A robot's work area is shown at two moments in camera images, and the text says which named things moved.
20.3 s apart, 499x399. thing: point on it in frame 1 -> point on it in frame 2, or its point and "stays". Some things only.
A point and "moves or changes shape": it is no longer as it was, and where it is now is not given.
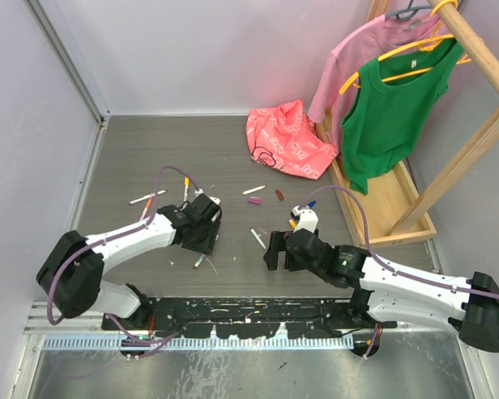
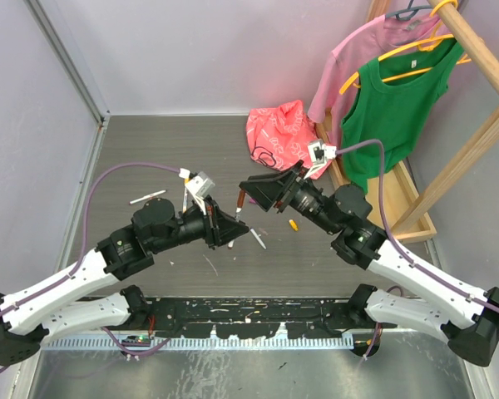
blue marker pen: [259, 238] stays
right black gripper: [277, 244] -> [264, 189]
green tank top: [389, 119] stays
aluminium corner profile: [97, 110] stays
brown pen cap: [279, 194] moves or changes shape
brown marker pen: [199, 261] -> [237, 217]
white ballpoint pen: [148, 196] stays
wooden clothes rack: [393, 210] stays
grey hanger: [397, 12] stays
